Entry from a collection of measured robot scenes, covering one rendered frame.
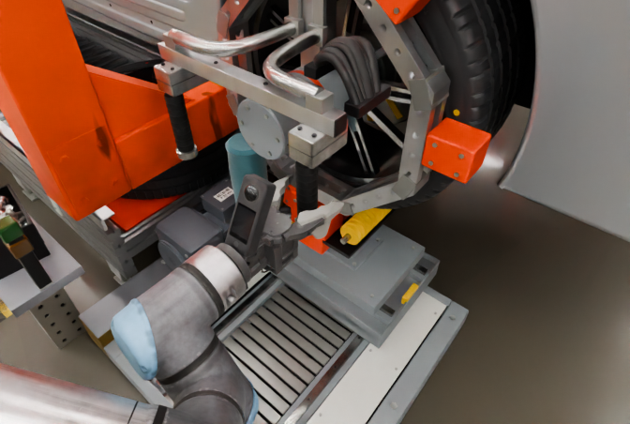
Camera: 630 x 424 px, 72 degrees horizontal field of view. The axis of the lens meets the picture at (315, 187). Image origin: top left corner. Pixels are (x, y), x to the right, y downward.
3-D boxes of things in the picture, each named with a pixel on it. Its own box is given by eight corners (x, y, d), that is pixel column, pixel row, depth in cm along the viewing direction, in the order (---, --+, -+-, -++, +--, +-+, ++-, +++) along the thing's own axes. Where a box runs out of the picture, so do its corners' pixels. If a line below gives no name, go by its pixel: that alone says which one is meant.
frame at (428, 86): (417, 234, 100) (475, -20, 64) (402, 250, 96) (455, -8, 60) (251, 144, 126) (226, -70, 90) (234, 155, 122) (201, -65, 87)
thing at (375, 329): (435, 276, 152) (441, 258, 146) (378, 351, 131) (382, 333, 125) (323, 211, 176) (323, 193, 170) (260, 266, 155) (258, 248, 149)
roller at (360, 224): (412, 193, 125) (415, 177, 121) (352, 255, 108) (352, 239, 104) (395, 185, 128) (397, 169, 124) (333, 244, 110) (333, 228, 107)
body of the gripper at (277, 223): (268, 232, 76) (216, 276, 69) (264, 195, 70) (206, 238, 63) (302, 254, 72) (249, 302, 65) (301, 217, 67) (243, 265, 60)
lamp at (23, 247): (36, 249, 97) (27, 237, 95) (17, 261, 95) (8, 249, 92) (27, 241, 99) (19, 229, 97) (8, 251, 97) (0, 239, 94)
